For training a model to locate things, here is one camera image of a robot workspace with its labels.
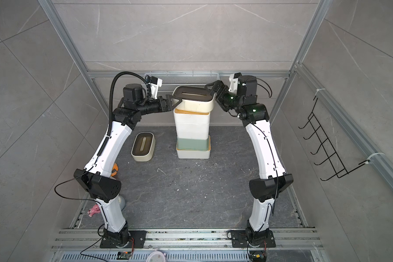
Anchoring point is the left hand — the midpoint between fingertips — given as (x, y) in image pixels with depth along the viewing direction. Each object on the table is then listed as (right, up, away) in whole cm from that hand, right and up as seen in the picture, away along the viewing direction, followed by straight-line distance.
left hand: (178, 98), depth 71 cm
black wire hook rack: (+60, -29, -12) cm, 68 cm away
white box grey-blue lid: (+6, -14, +13) cm, 19 cm away
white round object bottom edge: (-9, -68, -2) cm, 69 cm away
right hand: (+14, +2, -2) cm, 15 cm away
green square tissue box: (+5, -21, +23) cm, 31 cm away
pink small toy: (-43, -53, +9) cm, 69 cm away
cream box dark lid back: (-26, -23, +30) cm, 46 cm away
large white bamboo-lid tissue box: (+6, -27, +29) cm, 40 cm away
